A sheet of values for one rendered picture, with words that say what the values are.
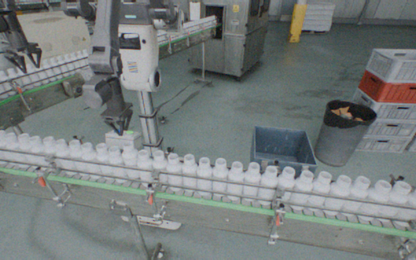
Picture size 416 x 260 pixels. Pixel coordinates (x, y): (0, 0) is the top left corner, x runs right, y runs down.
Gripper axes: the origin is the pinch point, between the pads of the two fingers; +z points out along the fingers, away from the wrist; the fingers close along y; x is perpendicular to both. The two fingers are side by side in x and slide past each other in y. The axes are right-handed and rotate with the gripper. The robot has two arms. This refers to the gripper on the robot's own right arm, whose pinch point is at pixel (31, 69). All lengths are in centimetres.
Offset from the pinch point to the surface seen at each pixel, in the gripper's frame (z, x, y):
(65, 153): 28.0, 17.3, 16.6
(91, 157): 28.3, 29.1, 17.1
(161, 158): 25, 58, 16
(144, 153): 26, 50, 14
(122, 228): 140, -1, -15
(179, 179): 34, 65, 17
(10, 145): 27.5, -7.9, 16.9
